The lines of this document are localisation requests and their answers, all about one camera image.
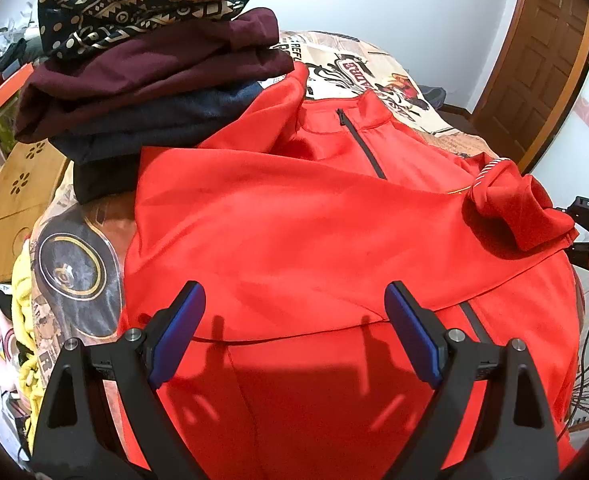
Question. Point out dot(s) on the dark bag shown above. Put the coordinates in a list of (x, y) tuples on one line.
[(432, 95)]

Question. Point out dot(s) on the black gold patterned folded cloth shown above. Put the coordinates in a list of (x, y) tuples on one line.
[(124, 5)]

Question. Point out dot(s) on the printed blanket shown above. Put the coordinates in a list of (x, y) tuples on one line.
[(69, 265)]

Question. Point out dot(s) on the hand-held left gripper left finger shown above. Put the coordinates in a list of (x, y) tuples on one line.
[(179, 330)]

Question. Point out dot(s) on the yellow cloth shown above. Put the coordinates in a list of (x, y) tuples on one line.
[(22, 300)]

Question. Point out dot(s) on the orange box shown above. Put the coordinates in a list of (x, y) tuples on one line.
[(17, 80)]

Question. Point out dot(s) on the red zip jacket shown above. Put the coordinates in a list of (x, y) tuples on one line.
[(299, 220)]

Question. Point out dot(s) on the white crumpled plastic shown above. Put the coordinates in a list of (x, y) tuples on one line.
[(17, 27)]

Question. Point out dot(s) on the black folded garment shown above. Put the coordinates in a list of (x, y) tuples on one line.
[(104, 180)]

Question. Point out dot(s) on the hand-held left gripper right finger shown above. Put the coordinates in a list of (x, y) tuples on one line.
[(414, 330)]

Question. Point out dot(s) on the maroon folded garment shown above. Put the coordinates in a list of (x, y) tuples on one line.
[(149, 75)]

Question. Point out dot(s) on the brown wooden door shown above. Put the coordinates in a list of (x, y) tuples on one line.
[(539, 60)]

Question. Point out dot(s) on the dark blue folded garment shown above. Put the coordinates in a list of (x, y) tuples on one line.
[(149, 125)]

